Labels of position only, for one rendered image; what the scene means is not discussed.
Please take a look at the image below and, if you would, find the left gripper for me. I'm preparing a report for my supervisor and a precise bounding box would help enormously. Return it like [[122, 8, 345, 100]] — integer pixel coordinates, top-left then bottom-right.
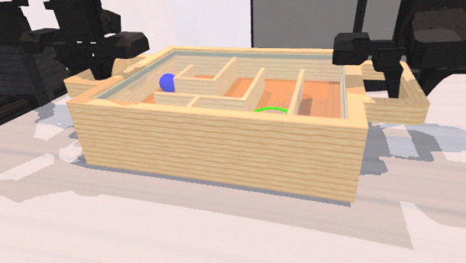
[[19, 0, 150, 80]]

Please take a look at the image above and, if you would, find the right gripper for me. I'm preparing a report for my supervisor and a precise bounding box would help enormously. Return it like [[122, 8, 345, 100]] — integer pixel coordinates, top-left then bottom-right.
[[332, 0, 466, 99]]

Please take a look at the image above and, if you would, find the wooden maze board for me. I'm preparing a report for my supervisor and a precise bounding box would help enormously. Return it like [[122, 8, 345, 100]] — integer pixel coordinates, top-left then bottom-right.
[[64, 46, 430, 203]]

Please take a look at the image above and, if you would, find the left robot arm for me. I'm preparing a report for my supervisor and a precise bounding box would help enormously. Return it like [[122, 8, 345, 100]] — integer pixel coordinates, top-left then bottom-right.
[[0, 0, 121, 46]]

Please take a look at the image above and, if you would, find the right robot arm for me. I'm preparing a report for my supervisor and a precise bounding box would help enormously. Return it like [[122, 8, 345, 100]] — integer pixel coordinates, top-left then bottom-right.
[[396, 0, 466, 70]]

